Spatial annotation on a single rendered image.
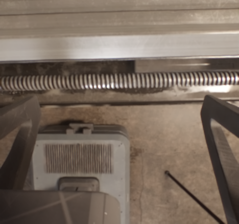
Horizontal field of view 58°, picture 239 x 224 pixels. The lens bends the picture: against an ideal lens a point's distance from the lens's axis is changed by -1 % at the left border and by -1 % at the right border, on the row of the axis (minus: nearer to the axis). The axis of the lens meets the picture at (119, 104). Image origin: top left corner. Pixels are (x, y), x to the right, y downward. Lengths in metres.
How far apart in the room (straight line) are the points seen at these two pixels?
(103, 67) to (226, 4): 0.54
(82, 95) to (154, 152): 0.68
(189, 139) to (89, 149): 0.64
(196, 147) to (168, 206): 0.43
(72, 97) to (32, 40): 0.48
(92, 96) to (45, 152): 0.42
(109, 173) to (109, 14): 0.85
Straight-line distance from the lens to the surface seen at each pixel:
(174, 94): 0.95
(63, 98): 0.96
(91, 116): 1.36
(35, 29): 0.54
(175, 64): 0.88
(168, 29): 0.50
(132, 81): 0.60
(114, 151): 1.13
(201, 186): 1.59
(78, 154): 1.16
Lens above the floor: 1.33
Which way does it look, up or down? 82 degrees down
